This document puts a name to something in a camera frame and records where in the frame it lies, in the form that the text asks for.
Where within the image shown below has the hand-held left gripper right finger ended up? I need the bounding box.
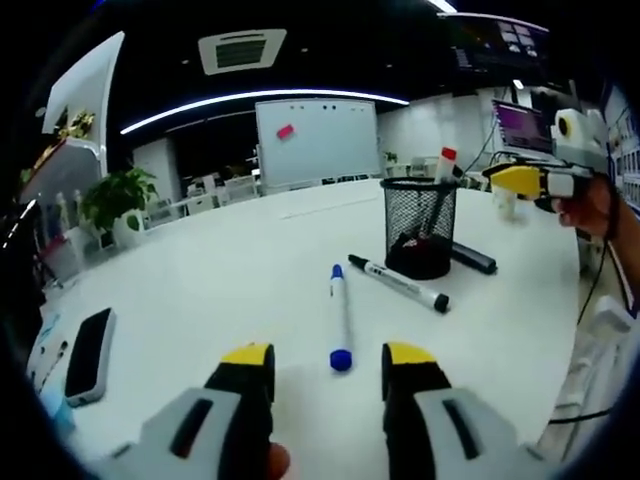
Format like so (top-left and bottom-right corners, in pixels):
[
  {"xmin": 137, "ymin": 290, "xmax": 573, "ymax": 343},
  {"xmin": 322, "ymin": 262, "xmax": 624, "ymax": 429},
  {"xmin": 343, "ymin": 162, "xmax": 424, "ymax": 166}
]
[{"xmin": 381, "ymin": 342, "xmax": 546, "ymax": 480}]

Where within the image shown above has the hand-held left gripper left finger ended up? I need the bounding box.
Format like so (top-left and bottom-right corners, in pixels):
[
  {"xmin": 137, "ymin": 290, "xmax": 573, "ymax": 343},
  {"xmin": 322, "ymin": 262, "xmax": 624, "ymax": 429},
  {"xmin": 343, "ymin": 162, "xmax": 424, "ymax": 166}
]
[{"xmin": 107, "ymin": 342, "xmax": 276, "ymax": 480}]

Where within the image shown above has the white paper cup green print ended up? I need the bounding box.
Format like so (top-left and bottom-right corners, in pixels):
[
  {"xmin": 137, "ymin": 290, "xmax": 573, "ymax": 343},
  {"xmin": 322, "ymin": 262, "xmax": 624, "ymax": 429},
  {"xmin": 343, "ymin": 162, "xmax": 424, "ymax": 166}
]
[{"xmin": 493, "ymin": 192, "xmax": 522, "ymax": 221}]

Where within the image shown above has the red whiteboard marker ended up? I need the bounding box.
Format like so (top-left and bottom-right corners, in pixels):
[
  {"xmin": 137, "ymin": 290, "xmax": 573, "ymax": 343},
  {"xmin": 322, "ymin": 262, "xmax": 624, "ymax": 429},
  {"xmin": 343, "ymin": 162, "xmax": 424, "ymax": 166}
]
[{"xmin": 430, "ymin": 146, "xmax": 459, "ymax": 241}]

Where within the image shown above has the black mesh pen holder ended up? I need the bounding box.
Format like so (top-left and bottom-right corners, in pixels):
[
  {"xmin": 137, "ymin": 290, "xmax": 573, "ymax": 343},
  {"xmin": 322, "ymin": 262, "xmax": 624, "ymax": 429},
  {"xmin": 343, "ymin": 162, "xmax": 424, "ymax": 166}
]
[{"xmin": 379, "ymin": 176, "xmax": 460, "ymax": 281}]

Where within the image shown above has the blue whiteboard marker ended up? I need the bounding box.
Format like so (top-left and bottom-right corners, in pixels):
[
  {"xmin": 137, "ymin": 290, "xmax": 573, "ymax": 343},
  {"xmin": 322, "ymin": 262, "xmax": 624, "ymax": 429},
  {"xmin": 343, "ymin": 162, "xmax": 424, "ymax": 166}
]
[{"xmin": 328, "ymin": 263, "xmax": 354, "ymax": 372}]

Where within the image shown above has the standing whiteboard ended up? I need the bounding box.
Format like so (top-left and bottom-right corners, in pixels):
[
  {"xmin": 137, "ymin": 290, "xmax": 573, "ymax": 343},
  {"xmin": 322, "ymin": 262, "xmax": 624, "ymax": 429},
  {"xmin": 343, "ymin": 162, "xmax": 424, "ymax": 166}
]
[{"xmin": 254, "ymin": 98, "xmax": 384, "ymax": 190}]

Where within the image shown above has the person's right hand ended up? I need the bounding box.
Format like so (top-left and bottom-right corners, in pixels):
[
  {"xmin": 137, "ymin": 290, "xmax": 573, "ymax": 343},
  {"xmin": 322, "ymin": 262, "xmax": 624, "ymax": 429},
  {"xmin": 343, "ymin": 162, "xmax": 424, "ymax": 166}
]
[{"xmin": 557, "ymin": 173, "xmax": 622, "ymax": 237}]

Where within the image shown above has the person's left hand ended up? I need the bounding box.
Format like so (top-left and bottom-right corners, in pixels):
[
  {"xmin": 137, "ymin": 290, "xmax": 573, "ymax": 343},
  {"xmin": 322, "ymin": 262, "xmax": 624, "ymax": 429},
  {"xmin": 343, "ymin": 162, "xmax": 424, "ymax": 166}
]
[{"xmin": 267, "ymin": 442, "xmax": 292, "ymax": 480}]

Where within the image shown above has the laptop with purple screen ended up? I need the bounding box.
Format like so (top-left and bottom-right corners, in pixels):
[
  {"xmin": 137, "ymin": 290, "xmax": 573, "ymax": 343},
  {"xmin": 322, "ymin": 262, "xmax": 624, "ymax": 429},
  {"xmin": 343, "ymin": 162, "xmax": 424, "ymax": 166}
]
[{"xmin": 491, "ymin": 98, "xmax": 556, "ymax": 156}]

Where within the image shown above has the smartphone in pale case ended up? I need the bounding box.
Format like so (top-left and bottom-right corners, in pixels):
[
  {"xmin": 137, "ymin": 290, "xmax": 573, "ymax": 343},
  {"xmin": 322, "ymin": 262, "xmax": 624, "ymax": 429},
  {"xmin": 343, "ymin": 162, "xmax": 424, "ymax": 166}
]
[{"xmin": 64, "ymin": 307, "xmax": 117, "ymax": 407}]

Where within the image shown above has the white chair armrest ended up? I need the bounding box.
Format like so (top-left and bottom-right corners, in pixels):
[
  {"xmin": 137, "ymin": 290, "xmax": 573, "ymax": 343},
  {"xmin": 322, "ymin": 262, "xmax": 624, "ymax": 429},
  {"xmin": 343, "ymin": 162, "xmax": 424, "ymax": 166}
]
[{"xmin": 579, "ymin": 294, "xmax": 634, "ymax": 341}]

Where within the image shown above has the person's white shirt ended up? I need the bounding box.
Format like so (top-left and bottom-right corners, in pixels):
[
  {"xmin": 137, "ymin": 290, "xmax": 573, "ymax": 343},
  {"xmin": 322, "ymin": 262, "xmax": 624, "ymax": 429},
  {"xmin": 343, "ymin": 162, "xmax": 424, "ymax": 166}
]
[{"xmin": 537, "ymin": 329, "xmax": 636, "ymax": 461}]

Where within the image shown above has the potted green plant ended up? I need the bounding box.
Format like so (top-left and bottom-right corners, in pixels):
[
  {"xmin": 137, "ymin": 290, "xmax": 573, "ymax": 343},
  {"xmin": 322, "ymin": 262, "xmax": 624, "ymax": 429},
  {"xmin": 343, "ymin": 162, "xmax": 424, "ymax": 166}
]
[{"xmin": 79, "ymin": 167, "xmax": 160, "ymax": 249}]

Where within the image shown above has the white pillar cabinet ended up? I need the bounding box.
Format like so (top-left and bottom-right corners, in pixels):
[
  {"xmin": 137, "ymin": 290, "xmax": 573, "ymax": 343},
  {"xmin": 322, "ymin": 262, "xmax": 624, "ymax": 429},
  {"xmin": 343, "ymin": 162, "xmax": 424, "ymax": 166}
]
[{"xmin": 132, "ymin": 137, "xmax": 182, "ymax": 201}]

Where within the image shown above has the ceiling light strip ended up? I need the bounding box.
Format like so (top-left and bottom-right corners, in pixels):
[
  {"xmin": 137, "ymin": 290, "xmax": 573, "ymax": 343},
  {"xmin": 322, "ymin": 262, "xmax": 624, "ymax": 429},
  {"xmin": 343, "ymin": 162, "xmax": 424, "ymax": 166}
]
[{"xmin": 119, "ymin": 89, "xmax": 411, "ymax": 136}]

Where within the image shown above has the ceiling air conditioner vent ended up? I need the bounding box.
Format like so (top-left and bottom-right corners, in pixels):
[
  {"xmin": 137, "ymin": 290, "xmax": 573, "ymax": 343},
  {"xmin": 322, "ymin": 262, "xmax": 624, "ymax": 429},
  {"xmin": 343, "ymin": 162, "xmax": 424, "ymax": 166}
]
[{"xmin": 197, "ymin": 28, "xmax": 289, "ymax": 76}]

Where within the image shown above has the white curved display stand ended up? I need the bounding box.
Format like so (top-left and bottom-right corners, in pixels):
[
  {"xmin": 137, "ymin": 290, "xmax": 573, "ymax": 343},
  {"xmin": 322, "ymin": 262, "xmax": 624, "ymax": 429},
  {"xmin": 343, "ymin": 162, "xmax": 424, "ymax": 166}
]
[{"xmin": 19, "ymin": 30, "xmax": 126, "ymax": 201}]

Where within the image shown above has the blue wall poster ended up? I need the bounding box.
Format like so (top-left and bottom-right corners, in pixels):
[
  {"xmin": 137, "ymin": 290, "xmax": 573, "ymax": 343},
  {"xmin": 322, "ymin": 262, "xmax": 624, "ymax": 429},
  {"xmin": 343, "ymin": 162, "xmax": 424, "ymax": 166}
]
[{"xmin": 599, "ymin": 84, "xmax": 640, "ymax": 201}]

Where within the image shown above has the dark wall screen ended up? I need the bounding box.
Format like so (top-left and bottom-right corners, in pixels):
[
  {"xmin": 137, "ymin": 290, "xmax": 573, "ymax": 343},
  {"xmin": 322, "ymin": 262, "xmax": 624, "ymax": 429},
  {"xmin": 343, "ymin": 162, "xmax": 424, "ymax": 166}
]
[{"xmin": 439, "ymin": 12, "xmax": 551, "ymax": 76}]

